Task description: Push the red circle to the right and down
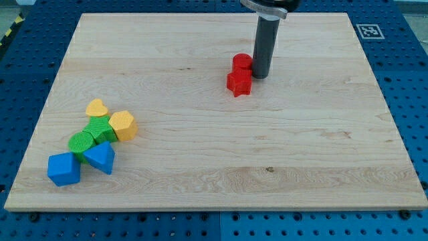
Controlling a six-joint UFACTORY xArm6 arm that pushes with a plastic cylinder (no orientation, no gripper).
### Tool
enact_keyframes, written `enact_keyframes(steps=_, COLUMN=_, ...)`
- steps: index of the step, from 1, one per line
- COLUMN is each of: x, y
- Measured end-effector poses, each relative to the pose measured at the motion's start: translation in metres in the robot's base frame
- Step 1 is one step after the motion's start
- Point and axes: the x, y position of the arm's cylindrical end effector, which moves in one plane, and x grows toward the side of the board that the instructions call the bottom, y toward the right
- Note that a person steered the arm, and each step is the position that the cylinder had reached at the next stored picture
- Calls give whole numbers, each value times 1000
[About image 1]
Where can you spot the green circle block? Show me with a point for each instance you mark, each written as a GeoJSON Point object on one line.
{"type": "Point", "coordinates": [79, 143]}

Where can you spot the yellow hexagon block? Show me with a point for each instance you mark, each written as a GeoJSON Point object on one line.
{"type": "Point", "coordinates": [124, 125]}

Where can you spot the white fiducial marker tag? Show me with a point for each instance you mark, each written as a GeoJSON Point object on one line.
{"type": "Point", "coordinates": [369, 31]}

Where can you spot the wooden board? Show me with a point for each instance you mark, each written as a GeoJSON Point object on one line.
{"type": "Point", "coordinates": [315, 135]}

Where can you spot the yellow heart block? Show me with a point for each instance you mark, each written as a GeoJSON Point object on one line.
{"type": "Point", "coordinates": [96, 108]}

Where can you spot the yellow black hazard tape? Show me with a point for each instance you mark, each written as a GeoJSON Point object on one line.
{"type": "Point", "coordinates": [12, 30]}

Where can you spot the green star block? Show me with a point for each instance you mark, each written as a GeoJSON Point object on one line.
{"type": "Point", "coordinates": [100, 129]}

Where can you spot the red star block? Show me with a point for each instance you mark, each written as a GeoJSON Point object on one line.
{"type": "Point", "coordinates": [239, 82]}

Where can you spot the blue cube block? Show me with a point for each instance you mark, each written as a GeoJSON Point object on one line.
{"type": "Point", "coordinates": [63, 169]}

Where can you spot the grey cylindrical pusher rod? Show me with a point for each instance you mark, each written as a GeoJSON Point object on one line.
{"type": "Point", "coordinates": [265, 39]}

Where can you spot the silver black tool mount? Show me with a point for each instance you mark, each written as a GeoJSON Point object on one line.
{"type": "Point", "coordinates": [271, 8]}

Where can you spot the red circle block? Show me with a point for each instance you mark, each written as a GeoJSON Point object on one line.
{"type": "Point", "coordinates": [241, 61]}

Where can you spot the blue triangle block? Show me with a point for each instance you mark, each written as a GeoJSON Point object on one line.
{"type": "Point", "coordinates": [101, 157]}

